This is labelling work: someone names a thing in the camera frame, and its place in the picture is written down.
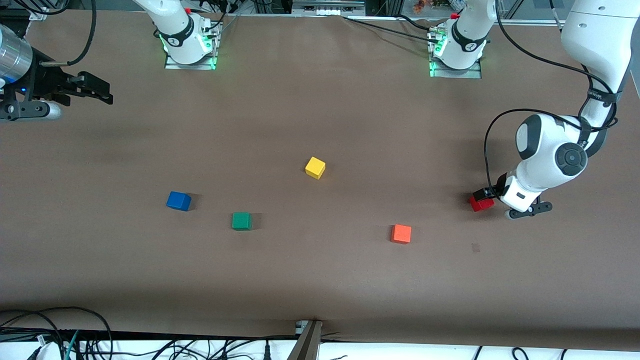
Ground red wooden block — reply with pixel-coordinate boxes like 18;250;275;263
469;194;496;213

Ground orange wooden block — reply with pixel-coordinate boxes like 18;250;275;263
390;224;413;245

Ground blue wooden block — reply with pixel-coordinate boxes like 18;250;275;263
166;191;192;212

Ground yellow wooden block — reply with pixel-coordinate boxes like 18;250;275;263
305;156;327;180

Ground brown table cover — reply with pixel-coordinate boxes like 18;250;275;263
0;10;640;351

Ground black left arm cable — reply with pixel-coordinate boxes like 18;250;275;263
483;0;621;198

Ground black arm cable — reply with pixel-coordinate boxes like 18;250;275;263
483;0;621;198
39;0;98;68

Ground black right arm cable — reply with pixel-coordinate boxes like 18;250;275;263
39;0;98;68

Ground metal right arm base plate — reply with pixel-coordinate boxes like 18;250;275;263
164;52;217;71

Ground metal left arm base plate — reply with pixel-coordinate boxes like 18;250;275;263
429;56;483;79

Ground black base supply cable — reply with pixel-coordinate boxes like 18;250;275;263
342;15;441;45

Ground black looping floor cable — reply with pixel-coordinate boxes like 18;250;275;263
0;306;114;360

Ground aluminium profile post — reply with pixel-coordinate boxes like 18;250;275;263
287;320;323;360

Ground aluminium frame crossbar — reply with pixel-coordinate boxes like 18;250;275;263
291;0;367;17

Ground black table edge rail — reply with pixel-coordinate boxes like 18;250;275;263
0;326;297;342

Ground teal floor cable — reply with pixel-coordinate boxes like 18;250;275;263
62;330;81;360

